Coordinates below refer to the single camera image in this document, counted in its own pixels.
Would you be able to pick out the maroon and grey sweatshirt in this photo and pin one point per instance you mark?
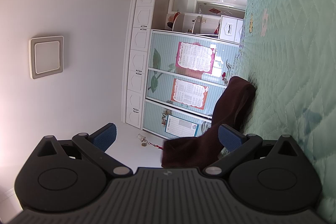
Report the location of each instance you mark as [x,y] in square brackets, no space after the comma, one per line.
[232,108]

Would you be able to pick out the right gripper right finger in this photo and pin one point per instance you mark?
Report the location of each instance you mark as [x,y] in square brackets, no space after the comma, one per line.
[241,148]

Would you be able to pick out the pink framed poster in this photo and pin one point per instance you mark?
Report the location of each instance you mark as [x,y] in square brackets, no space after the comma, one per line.
[195,57]

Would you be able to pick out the square ceiling lamp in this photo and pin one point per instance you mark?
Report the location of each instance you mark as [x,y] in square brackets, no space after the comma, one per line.
[46,56]

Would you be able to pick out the orange framed poster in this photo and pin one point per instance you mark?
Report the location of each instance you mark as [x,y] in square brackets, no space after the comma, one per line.
[189,94]

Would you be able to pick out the mint quilted bee bedspread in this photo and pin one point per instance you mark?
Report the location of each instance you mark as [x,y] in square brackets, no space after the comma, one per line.
[287,51]

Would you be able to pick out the white wardrobe with sliding doors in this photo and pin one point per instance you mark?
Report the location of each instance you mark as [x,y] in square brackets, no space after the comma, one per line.
[155,29]

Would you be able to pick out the blue framed poster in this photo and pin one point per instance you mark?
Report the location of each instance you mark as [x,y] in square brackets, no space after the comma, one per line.
[180,128]

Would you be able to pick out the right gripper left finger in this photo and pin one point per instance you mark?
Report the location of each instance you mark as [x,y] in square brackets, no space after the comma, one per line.
[93,147]

